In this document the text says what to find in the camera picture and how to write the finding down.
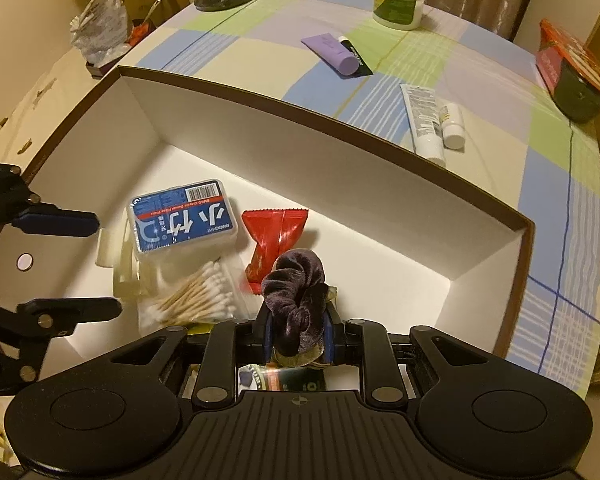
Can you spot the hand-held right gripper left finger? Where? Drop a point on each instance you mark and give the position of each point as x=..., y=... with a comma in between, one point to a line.
x=266, y=332

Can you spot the white printed tube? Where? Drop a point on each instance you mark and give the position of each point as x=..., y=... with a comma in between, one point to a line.
x=422, y=115

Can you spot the checked tablecloth covered desktop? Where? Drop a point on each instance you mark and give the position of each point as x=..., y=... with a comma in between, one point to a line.
x=480, y=60

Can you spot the red lidded instant noodle bowl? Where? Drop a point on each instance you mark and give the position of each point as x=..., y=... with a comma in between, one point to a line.
x=575, y=85

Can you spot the crumpled clear plastic bag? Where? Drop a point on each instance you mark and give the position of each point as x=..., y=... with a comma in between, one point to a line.
x=100, y=25

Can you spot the small white bottle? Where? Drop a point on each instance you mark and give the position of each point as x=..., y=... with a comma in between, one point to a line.
x=452, y=125

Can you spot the blue floss pick box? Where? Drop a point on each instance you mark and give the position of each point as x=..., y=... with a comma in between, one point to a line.
x=185, y=220

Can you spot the cream plastic clip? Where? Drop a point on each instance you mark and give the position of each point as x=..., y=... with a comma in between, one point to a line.
x=115, y=260

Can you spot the purple tube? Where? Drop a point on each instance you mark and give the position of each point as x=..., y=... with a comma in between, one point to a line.
x=327, y=50

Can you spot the black lip balm tube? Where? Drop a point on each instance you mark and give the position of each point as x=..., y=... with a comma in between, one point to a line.
x=357, y=57

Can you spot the dark velvet scrunchie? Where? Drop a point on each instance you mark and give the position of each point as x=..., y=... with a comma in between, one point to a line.
x=295, y=290

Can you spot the red snack packet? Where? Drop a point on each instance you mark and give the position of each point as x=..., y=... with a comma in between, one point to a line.
x=270, y=237

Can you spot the bag of cotton swabs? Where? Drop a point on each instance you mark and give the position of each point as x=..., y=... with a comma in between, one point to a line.
x=195, y=295

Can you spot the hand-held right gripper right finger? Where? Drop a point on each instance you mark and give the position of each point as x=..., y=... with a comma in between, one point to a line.
x=328, y=337

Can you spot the white brown-rimmed storage box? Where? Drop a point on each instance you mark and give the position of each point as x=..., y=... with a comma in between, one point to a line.
x=380, y=240

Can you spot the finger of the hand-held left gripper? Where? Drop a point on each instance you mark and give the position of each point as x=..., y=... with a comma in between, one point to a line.
x=70, y=310
x=55, y=222

